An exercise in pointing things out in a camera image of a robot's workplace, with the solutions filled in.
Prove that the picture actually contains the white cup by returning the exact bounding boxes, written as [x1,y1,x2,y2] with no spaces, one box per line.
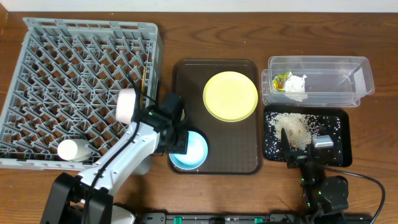
[57,139,91,162]

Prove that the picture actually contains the white paper napkin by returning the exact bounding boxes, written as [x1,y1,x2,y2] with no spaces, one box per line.
[284,72,307,102]

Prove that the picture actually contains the grey plastic dish rack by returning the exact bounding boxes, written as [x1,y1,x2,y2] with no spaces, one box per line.
[1,17,164,170]

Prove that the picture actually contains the green snack wrapper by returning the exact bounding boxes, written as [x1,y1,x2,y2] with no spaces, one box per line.
[273,72,290,91]

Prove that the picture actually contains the black waste tray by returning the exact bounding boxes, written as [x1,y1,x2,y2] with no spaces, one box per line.
[263,105,353,167]

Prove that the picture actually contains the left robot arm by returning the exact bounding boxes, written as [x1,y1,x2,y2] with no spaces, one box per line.
[41,89,188,223]

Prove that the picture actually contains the dark brown serving tray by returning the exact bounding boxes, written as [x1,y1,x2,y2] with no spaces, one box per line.
[169,59,262,175]

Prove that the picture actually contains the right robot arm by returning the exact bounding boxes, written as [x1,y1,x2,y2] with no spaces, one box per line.
[279,129,349,223]

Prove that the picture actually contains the white bowl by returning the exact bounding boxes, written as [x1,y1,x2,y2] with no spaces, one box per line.
[116,88,136,125]

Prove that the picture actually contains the clear plastic waste bin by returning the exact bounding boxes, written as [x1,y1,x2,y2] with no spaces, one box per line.
[261,55,375,107]

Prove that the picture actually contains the light blue bowl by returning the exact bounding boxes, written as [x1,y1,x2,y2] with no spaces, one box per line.
[169,131,208,170]

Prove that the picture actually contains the rice grains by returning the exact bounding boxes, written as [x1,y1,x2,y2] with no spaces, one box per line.
[263,111,343,166]

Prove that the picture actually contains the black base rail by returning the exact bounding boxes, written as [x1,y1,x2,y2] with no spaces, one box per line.
[134,213,373,224]

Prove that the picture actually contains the yellow round plate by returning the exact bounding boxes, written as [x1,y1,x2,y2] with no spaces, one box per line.
[203,71,258,122]

